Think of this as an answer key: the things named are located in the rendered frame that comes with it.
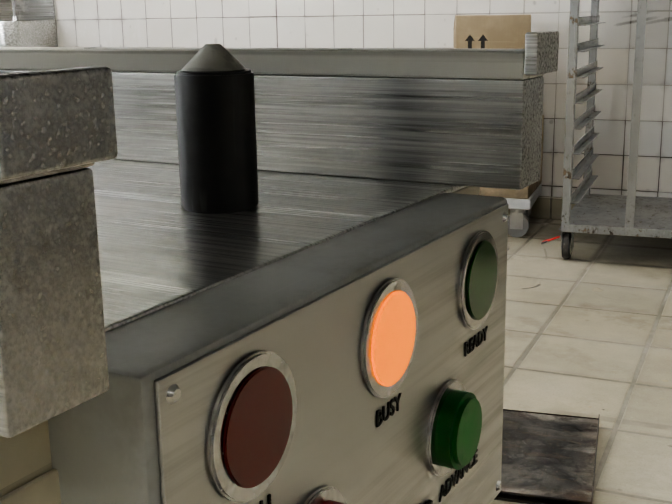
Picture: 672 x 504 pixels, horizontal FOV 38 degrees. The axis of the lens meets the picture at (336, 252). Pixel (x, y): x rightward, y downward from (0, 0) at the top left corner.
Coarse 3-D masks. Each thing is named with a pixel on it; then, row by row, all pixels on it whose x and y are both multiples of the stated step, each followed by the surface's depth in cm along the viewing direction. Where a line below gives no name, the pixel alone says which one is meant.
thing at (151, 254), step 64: (192, 128) 38; (128, 192) 44; (192, 192) 39; (256, 192) 40; (320, 192) 43; (384, 192) 43; (448, 192) 44; (128, 256) 32; (192, 256) 32; (256, 256) 32; (128, 320) 26; (0, 448) 22
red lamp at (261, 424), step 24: (264, 384) 25; (240, 408) 25; (264, 408) 26; (288, 408) 27; (240, 432) 25; (264, 432) 26; (288, 432) 27; (240, 456) 25; (264, 456) 26; (240, 480) 25; (264, 480) 26
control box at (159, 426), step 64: (320, 256) 32; (384, 256) 32; (448, 256) 36; (192, 320) 26; (256, 320) 26; (320, 320) 28; (448, 320) 37; (128, 384) 22; (192, 384) 23; (320, 384) 29; (448, 384) 37; (64, 448) 24; (128, 448) 22; (192, 448) 24; (320, 448) 29; (384, 448) 33
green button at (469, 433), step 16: (448, 400) 37; (464, 400) 37; (448, 416) 36; (464, 416) 37; (480, 416) 38; (448, 432) 36; (464, 432) 37; (480, 432) 39; (448, 448) 36; (464, 448) 37; (448, 464) 37; (464, 464) 37
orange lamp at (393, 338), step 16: (384, 304) 31; (400, 304) 32; (384, 320) 31; (400, 320) 32; (384, 336) 32; (400, 336) 33; (384, 352) 32; (400, 352) 33; (384, 368) 32; (400, 368) 33; (384, 384) 32
